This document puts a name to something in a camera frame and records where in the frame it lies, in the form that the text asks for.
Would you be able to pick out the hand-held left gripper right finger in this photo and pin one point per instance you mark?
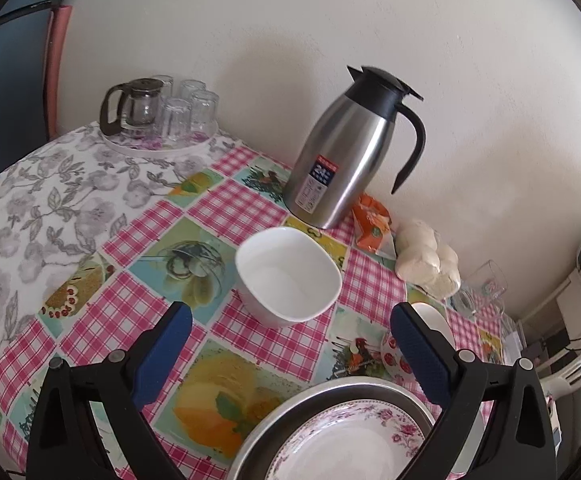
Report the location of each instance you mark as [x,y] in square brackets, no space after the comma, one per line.
[420,355]

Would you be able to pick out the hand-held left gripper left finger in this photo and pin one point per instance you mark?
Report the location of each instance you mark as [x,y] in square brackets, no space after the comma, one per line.
[163,355]

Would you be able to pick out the orange snack packet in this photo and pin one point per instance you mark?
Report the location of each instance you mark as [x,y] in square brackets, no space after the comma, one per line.
[373,222]

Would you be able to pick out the pink floral round plate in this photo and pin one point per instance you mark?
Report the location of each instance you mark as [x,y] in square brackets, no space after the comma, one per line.
[340,445]

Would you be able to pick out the dark blue panel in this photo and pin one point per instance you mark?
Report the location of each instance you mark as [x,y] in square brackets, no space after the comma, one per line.
[5,85]

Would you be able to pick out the grey floral tablecloth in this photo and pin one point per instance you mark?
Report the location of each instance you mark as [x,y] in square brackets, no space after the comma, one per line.
[45,200]

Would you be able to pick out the bag of white steamed buns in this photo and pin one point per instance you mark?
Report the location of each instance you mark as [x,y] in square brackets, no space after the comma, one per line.
[428,260]

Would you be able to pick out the pink strip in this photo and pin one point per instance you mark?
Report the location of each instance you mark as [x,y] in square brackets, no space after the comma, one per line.
[58,70]

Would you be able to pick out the round white tray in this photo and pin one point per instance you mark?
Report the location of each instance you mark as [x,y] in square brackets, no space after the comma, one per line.
[190,144]

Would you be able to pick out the round steel plate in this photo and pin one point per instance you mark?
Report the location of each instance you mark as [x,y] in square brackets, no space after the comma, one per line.
[270,425]

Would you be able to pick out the clear glass mug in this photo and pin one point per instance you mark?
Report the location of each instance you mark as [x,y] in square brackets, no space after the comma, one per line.
[480,287]

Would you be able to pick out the stainless steel thermos jug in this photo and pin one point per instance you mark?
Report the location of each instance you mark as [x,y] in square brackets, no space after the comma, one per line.
[340,160]

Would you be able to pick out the small white square cup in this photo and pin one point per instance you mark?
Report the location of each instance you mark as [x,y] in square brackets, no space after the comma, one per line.
[288,275]

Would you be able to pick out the strawberry print bowl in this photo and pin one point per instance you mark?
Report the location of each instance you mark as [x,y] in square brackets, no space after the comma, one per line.
[390,355]

